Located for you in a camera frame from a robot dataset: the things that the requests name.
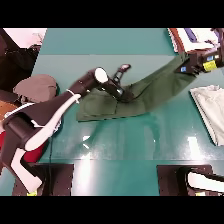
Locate grey brown garment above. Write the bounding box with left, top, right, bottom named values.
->
left=12, top=73, right=58, bottom=104

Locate pale grey garment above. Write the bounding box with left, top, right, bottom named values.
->
left=189, top=84, right=224, bottom=147

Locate green shirt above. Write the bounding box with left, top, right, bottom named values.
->
left=75, top=53, right=202, bottom=123

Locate heap of clothes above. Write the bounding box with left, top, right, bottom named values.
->
left=167, top=28, right=224, bottom=54

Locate red garment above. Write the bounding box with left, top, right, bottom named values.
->
left=0, top=130, right=48, bottom=165

